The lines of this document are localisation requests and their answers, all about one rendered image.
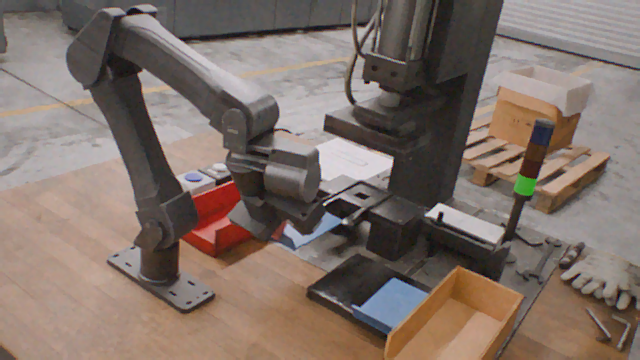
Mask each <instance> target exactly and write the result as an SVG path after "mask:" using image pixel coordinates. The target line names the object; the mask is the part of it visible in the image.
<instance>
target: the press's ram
mask: <svg viewBox="0 0 640 360"><path fill-rule="evenodd" d="M379 88H380V89H382V91H381V94H380V95H377V96H373V97H370V98H367V100H364V101H361V102H358V103H355V105H354V106H352V105H350V106H347V107H344V108H341V109H338V110H335V111H332V112H329V113H325V115H324V121H323V129H322V131H324V132H326V133H330V134H333V135H335V136H338V137H341V138H343V139H346V140H349V141H352V142H355V143H357V144H360V145H363V146H365V147H366V150H368V151H371V152H372V151H377V152H380V153H382V154H385V155H388V156H390V157H393V158H396V159H399V160H402V161H405V160H410V159H412V158H413V156H415V155H416V154H418V153H420V152H422V151H425V150H427V149H428V145H429V140H430V136H431V131H429V130H426V129H422V128H419V127H416V121H413V119H415V118H417V117H420V116H422V115H425V114H428V113H430V112H432V111H434V110H437V109H439V108H441V107H444V106H446V105H448V101H449V97H450V92H445V91H442V90H439V89H435V88H432V87H429V86H421V89H416V88H415V87H414V88H411V89H408V91H407V92H405V93H404V95H399V94H397V90H395V88H391V87H388V86H385V85H382V84H379Z"/></svg>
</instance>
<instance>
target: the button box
mask: <svg viewBox="0 0 640 360"><path fill-rule="evenodd" d="M279 130H282V131H285V132H287V133H290V134H293V133H292V132H291V131H289V130H287V129H284V128H276V129H275V132H276V131H279ZM223 161H225V159H224V160H221V161H218V162H215V163H212V164H209V165H206V166H203V167H200V168H198V172H199V173H201V174H203V175H205V176H208V177H210V178H213V179H214V180H215V187H218V186H220V185H223V184H225V183H228V182H230V181H234V180H232V177H231V175H230V173H229V170H228V167H227V166H226V169H224V170H216V169H214V168H213V165H214V164H217V163H221V164H223Z"/></svg>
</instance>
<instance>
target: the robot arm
mask: <svg viewBox="0 0 640 360"><path fill-rule="evenodd" d="M156 15H157V10H156V9H155V8H153V7H152V6H150V5H140V6H132V7H130V8H129V10H127V11H126V12H123V11H122V10H120V9H118V8H110V9H101V10H99V11H98V12H97V13H96V14H95V15H94V16H93V18H92V19H91V20H90V21H89V22H88V23H87V24H86V25H85V26H84V28H83V29H82V30H81V31H80V32H79V33H78V34H77V36H76V37H75V38H74V39H73V40H72V41H71V42H70V43H69V45H68V46H67V50H66V64H67V67H68V70H69V72H70V74H71V75H72V76H73V78H74V79H75V81H76V82H78V83H79V84H81V85H82V87H83V90H84V91H86V90H89V92H90V95H91V97H92V99H93V101H94V102H95V103H96V104H97V106H98V107H99V109H100V111H101V112H102V115H103V117H104V119H105V121H106V123H107V125H108V127H109V130H110V132H111V134H113V137H114V139H115V141H116V145H117V147H118V150H119V152H120V155H121V157H122V159H123V162H124V164H125V167H126V169H127V173H128V175H129V178H130V182H131V185H132V189H133V193H134V202H135V204H136V206H137V210H135V211H134V213H135V215H136V217H137V220H138V222H139V226H140V228H141V230H140V232H139V233H138V235H137V236H136V237H135V239H134V240H133V244H132V245H130V246H127V247H125V248H123V249H120V250H118V251H116V252H114V254H111V255H109V256H107V257H106V263H108V264H109V265H110V266H112V267H113V268H115V269H116V270H118V271H119V272H121V273H122V274H124V275H125V276H127V277H128V278H130V279H131V281H133V282H134V283H136V284H137V285H139V286H141V287H143V288H144V289H146V290H147V291H149V292H150V293H152V294H153V295H155V296H156V297H158V298H159V299H161V300H162V301H164V302H165V303H167V304H168V306H171V307H172V308H174V309H175V310H177V311H178V312H180V313H181V314H189V313H191V312H192V311H194V310H196V309H197V308H200V307H202V306H203V305H205V304H207V303H208V302H210V301H212V300H213V298H214V297H215V290H214V289H213V288H211V287H210V286H208V285H206V284H205V283H203V282H200V281H199V280H197V279H196V278H194V277H192V276H191V275H189V273H187V272H186V271H184V270H182V269H181V266H180V264H179V259H180V238H182V237H183V236H185V235H186V234H188V233H189V232H191V231H192V230H194V229H195V228H196V227H197V225H198V223H199V213H198V210H197V208H196V205H195V202H194V200H193V197H192V194H191V191H190V190H185V191H184V189H183V186H182V184H181V182H180V180H178V179H177V178H176V177H175V175H174V173H173V172H172V169H171V167H170V165H169V163H168V160H167V158H166V156H165V153H164V151H163V148H162V146H161V142H160V140H159V137H158V135H157V132H156V130H155V127H154V125H153V122H152V120H151V116H150V114H149V111H148V108H147V105H146V101H145V98H143V97H144V94H142V89H143V84H141V82H142V81H140V79H139V76H138V73H142V72H144V70H143V69H145V70H146V71H148V72H149V73H151V74H152V75H153V76H155V77H156V78H158V79H159V80H161V81H162V82H163V83H165V84H166V85H168V86H169V87H170V88H172V89H173V90H176V91H177V93H178V94H180V95H181V96H182V97H184V98H185V99H186V100H187V101H189V102H190V103H191V104H192V105H193V106H194V107H196V108H197V109H198V111H199V113H200V114H201V115H203V116H204V117H207V118H208V119H209V120H210V122H209V126H211V127H212V128H214V129H215V130H216V131H218V132H219V133H221V134H222V148H223V149H227V150H229V152H228V153H227V155H226V158H225V162H226V165H227V167H228V170H229V173H230V175H231V177H232V180H234V182H235V184H236V186H237V189H238V191H239V193H240V197H241V199H242V200H241V201H240V202H239V203H238V204H237V206H236V207H235V208H234V209H232V210H231V211H230V212H229V213H228V215H227V217H228V220H229V222H230V223H231V224H233V225H235V226H237V227H238V226H240V227H242V228H244V229H245V230H247V231H249V232H250V234H251V235H253V236H255V237H256V238H259V239H261V240H263V241H266V240H267V239H268V238H269V237H270V236H272V237H273V238H275V239H276V240H279V239H280V235H282V232H283V233H284V232H285V229H286V227H287V225H288V224H289V225H290V226H291V227H293V228H294V229H295V230H296V231H297V232H298V233H299V234H300V235H302V236H304V235H311V234H313V233H314V232H315V231H316V230H317V229H318V227H319V226H320V225H321V224H322V222H323V221H322V220H321V219H322V217H323V215H324V214H325V213H326V212H325V208H324V204H323V200H322V199H321V198H319V197H317V196H316V195H317V191H318V189H319V185H320V181H321V165H320V163H319V156H320V152H319V150H318V149H317V147H315V146H311V145H306V144H301V143H296V142H292V141H290V139H287V138H282V137H277V136H275V125H276V124H277V121H278V119H279V113H280V112H279V106H278V103H277V101H276V100H275V97H274V96H273V95H272V94H271V93H269V92H268V91H266V90H265V89H263V88H262V87H261V86H259V85H258V84H256V83H254V82H252V81H251V80H246V81H244V80H243V79H241V78H240V77H238V76H237V75H235V74H233V73H231V72H228V71H225V70H223V68H221V67H219V66H218V65H216V64H215V63H213V62H211V61H210V60H208V59H207V58H205V57H204V56H202V55H201V54H199V53H197V52H196V51H194V50H193V49H191V48H190V47H188V46H187V45H185V44H184V43H183V42H181V41H180V40H178V39H177V38H175V37H174V36H173V35H171V34H170V32H169V31H168V30H165V29H164V28H163V27H162V26H161V25H160V24H159V22H158V21H157V20H155V19H156Z"/></svg>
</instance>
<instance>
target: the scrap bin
mask: <svg viewBox="0 0 640 360"><path fill-rule="evenodd" d="M193 200H194V202H195V205H196V208H197V210H198V213H199V223H198V225H197V227H196V228H195V229H194V230H192V231H191V232H189V233H188V234H186V235H185V236H183V237H182V238H181V239H183V240H184V241H186V242H188V243H189V244H191V245H193V247H195V248H196V249H198V250H200V251H202V252H203V253H206V254H208V255H210V256H211V257H213V258H217V257H219V256H221V255H222V254H224V253H226V252H228V251H230V250H233V249H235V248H237V247H238V246H240V245H242V243H244V242H246V241H248V240H250V239H252V238H253V237H255V236H253V235H251V234H250V232H249V231H247V230H245V229H244V228H242V227H240V226H238V227H237V226H235V225H233V224H231V223H230V222H229V220H228V217H227V215H228V213H229V212H230V211H231V210H232V209H234V208H235V207H236V206H237V204H238V203H239V202H240V201H241V200H242V199H241V197H240V193H239V191H238V189H237V186H236V184H235V182H234V181H230V182H228V183H225V184H223V185H220V186H218V187H215V188H213V189H210V190H208V191H204V192H202V193H199V194H197V196H194V197H193Z"/></svg>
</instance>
